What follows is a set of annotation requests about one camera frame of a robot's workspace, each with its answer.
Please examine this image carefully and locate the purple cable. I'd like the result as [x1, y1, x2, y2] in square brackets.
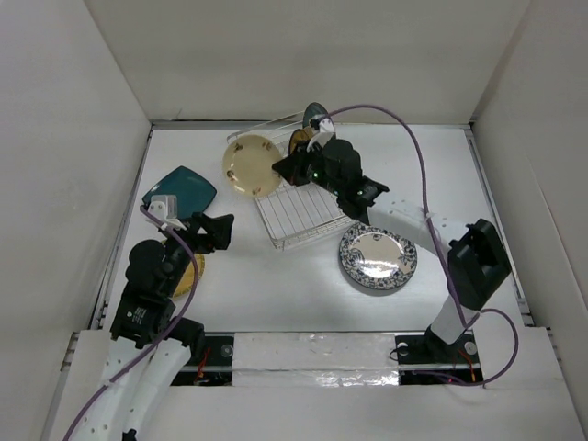
[62, 206, 203, 441]
[316, 104, 521, 390]

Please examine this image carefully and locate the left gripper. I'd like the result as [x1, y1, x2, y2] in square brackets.
[160, 210, 232, 295]

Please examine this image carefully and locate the square teal plate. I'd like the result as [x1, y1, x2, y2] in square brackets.
[141, 165, 217, 219]

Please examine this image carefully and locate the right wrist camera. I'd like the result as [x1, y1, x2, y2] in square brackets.
[310, 116, 336, 148]

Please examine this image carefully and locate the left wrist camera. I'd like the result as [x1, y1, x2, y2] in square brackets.
[147, 195, 177, 222]

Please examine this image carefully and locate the round teal plate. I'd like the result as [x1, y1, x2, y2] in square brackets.
[302, 102, 328, 128]

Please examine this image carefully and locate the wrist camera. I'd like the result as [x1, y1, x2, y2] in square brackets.
[147, 195, 177, 222]
[310, 116, 336, 148]

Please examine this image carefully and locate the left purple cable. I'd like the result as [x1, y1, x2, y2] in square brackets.
[62, 206, 203, 441]

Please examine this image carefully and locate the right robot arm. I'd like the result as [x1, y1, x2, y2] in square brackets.
[272, 139, 512, 361]

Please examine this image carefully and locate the blue floral white plate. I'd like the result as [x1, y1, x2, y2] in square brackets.
[338, 222, 418, 291]

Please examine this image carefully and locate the brown gold patterned plate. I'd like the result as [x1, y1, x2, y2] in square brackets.
[288, 129, 312, 155]

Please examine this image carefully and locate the cream plate with characters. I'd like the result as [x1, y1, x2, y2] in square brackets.
[222, 134, 283, 198]

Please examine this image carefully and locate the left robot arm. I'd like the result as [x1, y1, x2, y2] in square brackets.
[64, 209, 234, 440]

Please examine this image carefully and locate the wire dish rack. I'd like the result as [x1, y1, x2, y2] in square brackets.
[227, 111, 354, 251]

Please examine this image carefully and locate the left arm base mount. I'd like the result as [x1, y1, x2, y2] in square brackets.
[172, 333, 234, 387]

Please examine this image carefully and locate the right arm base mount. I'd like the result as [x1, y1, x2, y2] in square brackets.
[389, 331, 484, 386]

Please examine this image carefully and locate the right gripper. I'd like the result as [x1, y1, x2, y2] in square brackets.
[274, 139, 344, 198]

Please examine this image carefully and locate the yellow plate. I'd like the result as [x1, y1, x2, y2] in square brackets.
[159, 240, 205, 300]

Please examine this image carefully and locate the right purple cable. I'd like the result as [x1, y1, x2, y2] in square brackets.
[316, 104, 521, 390]

